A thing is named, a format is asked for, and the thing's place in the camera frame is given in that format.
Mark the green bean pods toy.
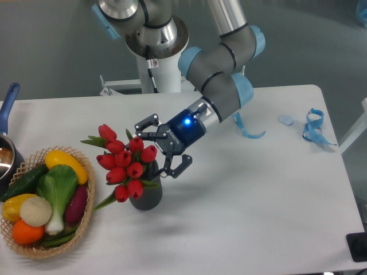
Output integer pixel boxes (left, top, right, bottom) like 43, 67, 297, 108
41, 227, 77, 249

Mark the pale blue small cap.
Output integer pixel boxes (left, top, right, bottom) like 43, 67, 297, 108
278, 115, 294, 126

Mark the yellow bell pepper toy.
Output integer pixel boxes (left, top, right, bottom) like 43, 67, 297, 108
2, 194, 36, 222

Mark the red tulip bouquet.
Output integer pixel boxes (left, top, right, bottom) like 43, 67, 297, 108
81, 124, 157, 210

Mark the blue ribbon strip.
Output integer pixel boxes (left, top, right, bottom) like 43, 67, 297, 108
231, 112, 266, 139

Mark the white frame at right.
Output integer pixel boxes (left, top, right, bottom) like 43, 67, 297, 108
339, 98, 366, 154

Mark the dark green cucumber toy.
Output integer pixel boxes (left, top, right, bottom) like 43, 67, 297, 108
1, 163, 48, 202

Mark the purple sweet potato toy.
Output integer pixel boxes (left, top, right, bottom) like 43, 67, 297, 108
64, 185, 87, 224

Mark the blue handled metal saucepan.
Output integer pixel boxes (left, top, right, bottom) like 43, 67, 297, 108
1, 82, 24, 195

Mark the yellow squash toy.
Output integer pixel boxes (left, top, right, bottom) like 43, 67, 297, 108
44, 150, 89, 185

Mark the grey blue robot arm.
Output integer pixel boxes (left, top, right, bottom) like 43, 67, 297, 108
92, 1, 266, 178

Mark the orange toy fruit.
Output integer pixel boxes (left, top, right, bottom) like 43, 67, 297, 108
12, 220, 44, 245

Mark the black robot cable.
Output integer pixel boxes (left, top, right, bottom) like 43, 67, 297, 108
145, 45, 159, 94

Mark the black device at edge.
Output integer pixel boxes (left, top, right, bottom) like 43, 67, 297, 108
346, 232, 366, 262

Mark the woven wicker basket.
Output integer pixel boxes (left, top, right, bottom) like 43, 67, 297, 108
1, 146, 96, 259

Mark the green bok choy toy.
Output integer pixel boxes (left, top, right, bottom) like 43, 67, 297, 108
36, 164, 78, 235

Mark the white metal base frame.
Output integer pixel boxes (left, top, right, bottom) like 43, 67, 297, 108
99, 65, 247, 96

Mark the cream white garlic toy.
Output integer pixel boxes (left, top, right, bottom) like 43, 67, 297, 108
19, 196, 52, 227

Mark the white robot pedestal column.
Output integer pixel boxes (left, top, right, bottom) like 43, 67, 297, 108
135, 52, 181, 94

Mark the blue crumpled ribbon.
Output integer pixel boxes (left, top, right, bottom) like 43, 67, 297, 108
302, 108, 337, 146

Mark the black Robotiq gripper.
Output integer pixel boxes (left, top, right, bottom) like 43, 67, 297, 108
134, 109, 205, 178

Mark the dark grey ribbed vase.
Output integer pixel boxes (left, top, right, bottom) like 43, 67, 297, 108
130, 160, 163, 211

